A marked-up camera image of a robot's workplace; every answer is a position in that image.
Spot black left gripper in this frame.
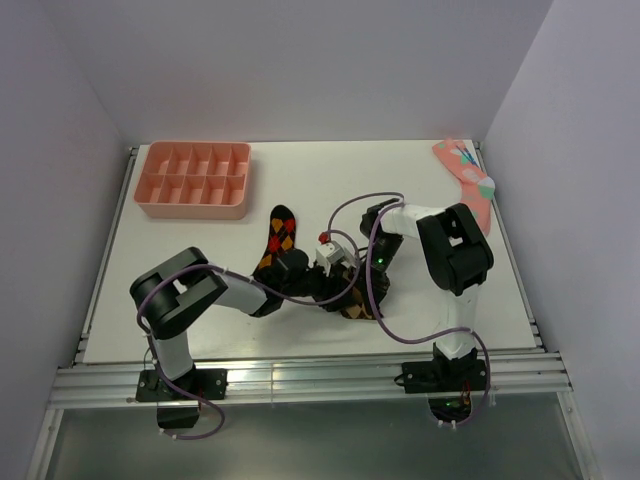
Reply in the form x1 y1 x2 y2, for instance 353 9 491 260
282 259 355 313

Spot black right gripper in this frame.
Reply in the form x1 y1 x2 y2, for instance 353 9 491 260
348 233 404 316

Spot brown tan argyle sock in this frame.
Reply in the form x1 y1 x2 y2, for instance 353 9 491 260
340 270 390 321

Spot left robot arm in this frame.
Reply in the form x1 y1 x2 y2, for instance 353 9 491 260
129 247 360 399

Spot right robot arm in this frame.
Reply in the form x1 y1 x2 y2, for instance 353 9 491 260
360 200 494 390

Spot red yellow argyle sock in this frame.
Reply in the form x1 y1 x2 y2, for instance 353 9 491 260
252 204 297 286

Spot pink patterned sock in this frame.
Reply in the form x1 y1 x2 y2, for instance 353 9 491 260
432 139 496 236

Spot pink divided organizer tray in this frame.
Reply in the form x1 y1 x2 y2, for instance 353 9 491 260
134 141 251 220

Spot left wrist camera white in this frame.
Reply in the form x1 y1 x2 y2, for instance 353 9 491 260
315 233 355 277

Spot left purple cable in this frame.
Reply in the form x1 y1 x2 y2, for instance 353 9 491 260
137 228 371 441

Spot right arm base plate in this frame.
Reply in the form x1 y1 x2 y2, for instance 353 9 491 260
394 358 489 394

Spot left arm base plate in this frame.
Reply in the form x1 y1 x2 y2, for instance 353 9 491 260
135 367 228 403

